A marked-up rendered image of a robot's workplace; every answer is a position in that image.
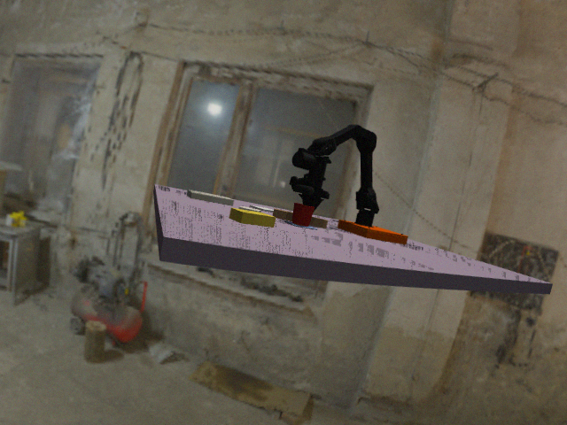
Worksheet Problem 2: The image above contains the yellow flat block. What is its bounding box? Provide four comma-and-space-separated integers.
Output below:
229, 208, 276, 228

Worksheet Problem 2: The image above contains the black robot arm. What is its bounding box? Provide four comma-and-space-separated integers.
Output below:
292, 124, 379, 228

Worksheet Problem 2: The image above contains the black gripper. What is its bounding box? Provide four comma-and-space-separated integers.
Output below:
293, 171, 330, 211

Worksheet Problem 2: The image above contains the wooden flat bar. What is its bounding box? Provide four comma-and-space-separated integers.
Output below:
273, 209, 328, 228

